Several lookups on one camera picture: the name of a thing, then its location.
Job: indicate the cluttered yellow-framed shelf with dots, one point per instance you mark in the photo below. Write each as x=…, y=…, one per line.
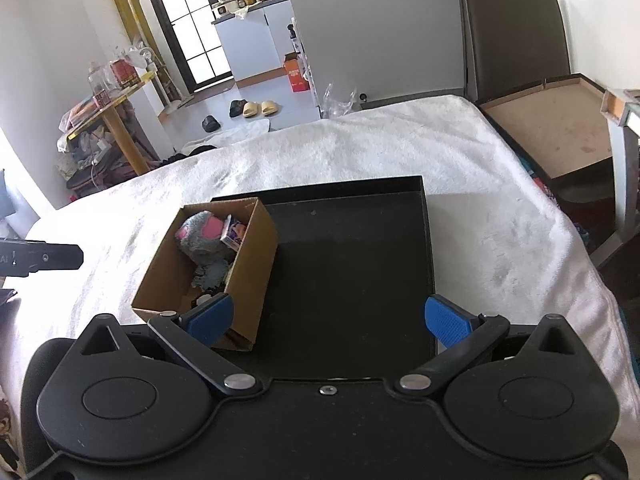
x=87, y=150

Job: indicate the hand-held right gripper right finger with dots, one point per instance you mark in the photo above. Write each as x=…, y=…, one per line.
x=445, y=320

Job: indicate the small black soft toy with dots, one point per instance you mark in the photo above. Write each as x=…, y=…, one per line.
x=216, y=289

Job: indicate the dark-framed glass door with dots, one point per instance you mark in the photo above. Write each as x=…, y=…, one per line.
x=190, y=25

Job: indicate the blue denim plush toy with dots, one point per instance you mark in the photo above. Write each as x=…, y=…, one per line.
x=215, y=272

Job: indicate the clear plastic bag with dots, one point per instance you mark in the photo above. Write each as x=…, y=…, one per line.
x=340, y=102

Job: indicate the blue toy carton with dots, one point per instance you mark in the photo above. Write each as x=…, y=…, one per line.
x=232, y=234

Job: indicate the red canister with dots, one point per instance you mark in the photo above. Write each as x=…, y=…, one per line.
x=124, y=72

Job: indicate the black tray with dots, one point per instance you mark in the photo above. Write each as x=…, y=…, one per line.
x=350, y=270

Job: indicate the grey stone-shaped soft toy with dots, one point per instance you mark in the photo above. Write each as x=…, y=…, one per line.
x=203, y=300

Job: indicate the white floor mat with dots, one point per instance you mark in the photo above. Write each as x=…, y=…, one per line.
x=235, y=132

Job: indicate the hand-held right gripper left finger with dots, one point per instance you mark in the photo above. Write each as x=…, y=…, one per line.
x=212, y=317

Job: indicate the grey and pink plush toy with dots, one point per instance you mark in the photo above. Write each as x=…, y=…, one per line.
x=200, y=240

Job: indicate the white fluffy blanket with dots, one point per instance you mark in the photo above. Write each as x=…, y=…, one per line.
x=350, y=145

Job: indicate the white standing fan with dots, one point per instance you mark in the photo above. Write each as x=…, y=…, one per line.
x=160, y=85

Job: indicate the shallow wooden box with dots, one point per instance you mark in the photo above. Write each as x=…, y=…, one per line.
x=555, y=130

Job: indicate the brown cardboard box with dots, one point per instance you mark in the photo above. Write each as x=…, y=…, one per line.
x=250, y=270

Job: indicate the grey metal table frame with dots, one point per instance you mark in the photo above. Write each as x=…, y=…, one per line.
x=622, y=170

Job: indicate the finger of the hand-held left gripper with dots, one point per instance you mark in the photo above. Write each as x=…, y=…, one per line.
x=50, y=257

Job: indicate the yellow wooden table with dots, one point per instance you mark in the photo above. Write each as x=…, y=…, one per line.
x=125, y=135

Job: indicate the yellow slipper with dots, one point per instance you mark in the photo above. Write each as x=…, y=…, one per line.
x=251, y=109
x=270, y=108

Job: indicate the white shelf unit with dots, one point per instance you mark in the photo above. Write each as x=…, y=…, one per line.
x=305, y=65

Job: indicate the brown padded board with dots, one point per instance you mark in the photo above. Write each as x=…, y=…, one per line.
x=515, y=40

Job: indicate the white kitchen cabinet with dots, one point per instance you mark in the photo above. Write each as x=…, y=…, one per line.
x=255, y=45

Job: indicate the orange cardboard box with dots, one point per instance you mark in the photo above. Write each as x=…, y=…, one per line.
x=296, y=74

